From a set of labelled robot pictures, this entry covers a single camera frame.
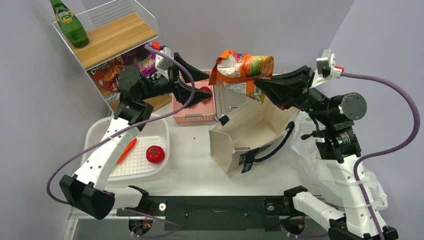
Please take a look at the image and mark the pink plastic basket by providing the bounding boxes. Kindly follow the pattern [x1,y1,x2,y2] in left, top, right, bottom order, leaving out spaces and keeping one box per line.
[172,78,216,124]

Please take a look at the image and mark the red pomegranate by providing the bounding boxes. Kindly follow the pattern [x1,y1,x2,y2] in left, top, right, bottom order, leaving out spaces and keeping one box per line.
[200,86,213,104]

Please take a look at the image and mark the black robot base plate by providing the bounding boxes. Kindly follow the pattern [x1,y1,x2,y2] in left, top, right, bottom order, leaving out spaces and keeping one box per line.
[117,195,301,231]

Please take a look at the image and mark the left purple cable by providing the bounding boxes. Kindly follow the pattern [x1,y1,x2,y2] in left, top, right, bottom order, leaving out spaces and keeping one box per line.
[45,43,196,206]

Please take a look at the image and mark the stainless steel tray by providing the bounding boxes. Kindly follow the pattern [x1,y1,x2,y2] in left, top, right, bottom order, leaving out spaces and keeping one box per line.
[213,67,251,120]

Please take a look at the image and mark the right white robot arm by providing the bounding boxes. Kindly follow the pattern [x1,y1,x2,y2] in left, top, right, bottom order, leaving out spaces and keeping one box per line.
[254,66,399,240]

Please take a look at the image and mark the red chili pepper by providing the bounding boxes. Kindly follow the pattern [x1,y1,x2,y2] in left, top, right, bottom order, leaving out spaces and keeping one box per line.
[116,138,138,164]

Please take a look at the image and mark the orange snack packet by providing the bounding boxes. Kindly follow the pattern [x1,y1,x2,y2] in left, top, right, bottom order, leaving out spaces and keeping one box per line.
[209,49,275,102]

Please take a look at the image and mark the white plastic basin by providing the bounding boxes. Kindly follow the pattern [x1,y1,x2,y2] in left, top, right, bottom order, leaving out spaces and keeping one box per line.
[84,116,170,184]

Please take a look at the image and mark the white plastic grocery bag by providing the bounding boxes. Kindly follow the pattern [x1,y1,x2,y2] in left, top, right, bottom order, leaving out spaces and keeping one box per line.
[288,111,388,210]

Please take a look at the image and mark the white wire wooden shelf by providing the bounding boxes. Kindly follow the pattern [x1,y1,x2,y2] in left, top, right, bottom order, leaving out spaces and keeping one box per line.
[52,0,173,114]

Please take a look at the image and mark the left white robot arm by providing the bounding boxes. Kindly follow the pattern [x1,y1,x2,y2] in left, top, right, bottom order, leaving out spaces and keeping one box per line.
[59,53,212,220]

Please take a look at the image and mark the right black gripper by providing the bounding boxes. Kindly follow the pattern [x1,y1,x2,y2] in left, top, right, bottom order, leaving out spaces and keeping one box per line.
[255,65,336,126]

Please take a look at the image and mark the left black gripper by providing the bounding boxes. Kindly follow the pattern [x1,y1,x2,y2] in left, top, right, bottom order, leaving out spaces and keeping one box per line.
[139,54,212,107]

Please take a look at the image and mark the red chips bag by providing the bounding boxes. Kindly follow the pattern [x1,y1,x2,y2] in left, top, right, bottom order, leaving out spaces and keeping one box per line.
[87,59,127,93]

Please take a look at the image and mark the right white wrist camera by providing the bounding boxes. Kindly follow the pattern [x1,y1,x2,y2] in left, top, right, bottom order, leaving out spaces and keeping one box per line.
[310,49,345,88]

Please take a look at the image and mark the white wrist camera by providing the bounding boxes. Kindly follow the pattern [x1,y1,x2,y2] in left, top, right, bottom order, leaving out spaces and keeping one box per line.
[310,49,345,88]
[151,41,172,80]

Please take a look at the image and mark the red tomato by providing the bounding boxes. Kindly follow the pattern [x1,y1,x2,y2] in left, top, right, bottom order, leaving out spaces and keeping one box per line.
[145,145,166,164]

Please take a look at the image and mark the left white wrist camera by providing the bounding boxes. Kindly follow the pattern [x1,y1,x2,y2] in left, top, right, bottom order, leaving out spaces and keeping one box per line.
[151,41,172,80]

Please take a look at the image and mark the green glass bottle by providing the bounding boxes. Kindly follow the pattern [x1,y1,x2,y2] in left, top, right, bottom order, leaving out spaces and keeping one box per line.
[50,0,90,48]

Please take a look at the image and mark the purple snack packet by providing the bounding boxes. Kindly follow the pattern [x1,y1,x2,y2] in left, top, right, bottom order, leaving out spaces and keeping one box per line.
[121,44,156,77]

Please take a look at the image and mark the beige canvas tote bag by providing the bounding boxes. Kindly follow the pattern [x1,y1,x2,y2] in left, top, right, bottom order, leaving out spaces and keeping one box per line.
[209,98,300,178]

